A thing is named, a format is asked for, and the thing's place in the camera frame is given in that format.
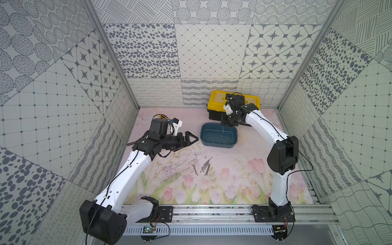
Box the teal plastic storage box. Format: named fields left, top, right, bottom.
left=200, top=122, right=238, bottom=148

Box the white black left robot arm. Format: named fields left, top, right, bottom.
left=79, top=114, right=199, bottom=245

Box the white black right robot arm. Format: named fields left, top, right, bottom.
left=221, top=93, right=299, bottom=219

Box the yellow black toolbox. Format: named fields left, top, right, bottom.
left=207, top=90, right=261, bottom=121

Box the yellow black utility knife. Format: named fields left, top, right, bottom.
left=159, top=114, right=170, bottom=120

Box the steel nail pile right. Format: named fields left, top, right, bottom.
left=200, top=158, right=211, bottom=173

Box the steel nail pile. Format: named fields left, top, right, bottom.
left=205, top=164, right=211, bottom=176
left=200, top=158, right=211, bottom=173

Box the steel nail pile lower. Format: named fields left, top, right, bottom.
left=205, top=164, right=211, bottom=176

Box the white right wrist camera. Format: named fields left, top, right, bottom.
left=224, top=104, right=233, bottom=115

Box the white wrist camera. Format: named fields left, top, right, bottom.
left=171, top=118, right=183, bottom=134
left=224, top=104, right=233, bottom=115

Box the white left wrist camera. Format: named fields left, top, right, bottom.
left=171, top=118, right=183, bottom=134

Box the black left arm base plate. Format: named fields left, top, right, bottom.
left=137, top=196, right=174, bottom=223

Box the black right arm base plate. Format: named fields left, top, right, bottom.
left=250, top=205, right=296, bottom=224

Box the white perforated cable duct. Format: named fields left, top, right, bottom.
left=124, top=224, right=274, bottom=236

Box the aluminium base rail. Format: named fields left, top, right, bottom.
left=119, top=204, right=338, bottom=226

